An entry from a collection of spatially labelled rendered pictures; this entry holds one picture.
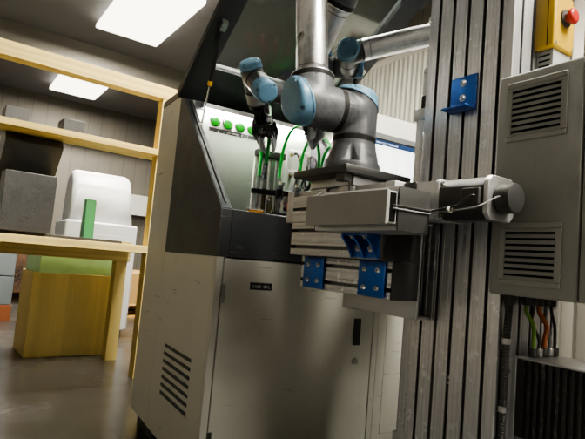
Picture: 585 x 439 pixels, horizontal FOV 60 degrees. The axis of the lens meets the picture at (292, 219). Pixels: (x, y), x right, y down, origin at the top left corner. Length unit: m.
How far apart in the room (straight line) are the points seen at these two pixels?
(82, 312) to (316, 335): 2.41
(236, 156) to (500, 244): 1.45
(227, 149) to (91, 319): 2.09
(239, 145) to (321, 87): 1.08
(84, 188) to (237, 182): 2.72
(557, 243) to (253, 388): 1.10
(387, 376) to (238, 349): 0.67
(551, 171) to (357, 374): 1.19
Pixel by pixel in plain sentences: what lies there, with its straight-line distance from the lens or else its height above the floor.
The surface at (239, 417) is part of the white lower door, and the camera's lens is 1.81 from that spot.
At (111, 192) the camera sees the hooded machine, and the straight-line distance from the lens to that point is 4.89.
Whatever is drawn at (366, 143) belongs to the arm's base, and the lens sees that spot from 1.35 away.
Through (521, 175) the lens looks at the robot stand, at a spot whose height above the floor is 1.01.
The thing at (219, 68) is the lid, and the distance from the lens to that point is 2.22.
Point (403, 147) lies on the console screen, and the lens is 2.59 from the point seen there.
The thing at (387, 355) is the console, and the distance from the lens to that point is 2.11.
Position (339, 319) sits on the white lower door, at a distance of 1.94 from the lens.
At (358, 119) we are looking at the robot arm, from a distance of 1.35.
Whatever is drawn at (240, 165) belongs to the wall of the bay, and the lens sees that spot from 2.32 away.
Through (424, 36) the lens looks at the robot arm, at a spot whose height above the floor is 1.57.
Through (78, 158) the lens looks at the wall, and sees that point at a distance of 8.60.
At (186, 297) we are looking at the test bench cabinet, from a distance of 1.91.
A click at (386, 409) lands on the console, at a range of 2.16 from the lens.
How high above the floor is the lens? 0.79
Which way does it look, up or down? 5 degrees up
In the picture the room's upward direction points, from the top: 5 degrees clockwise
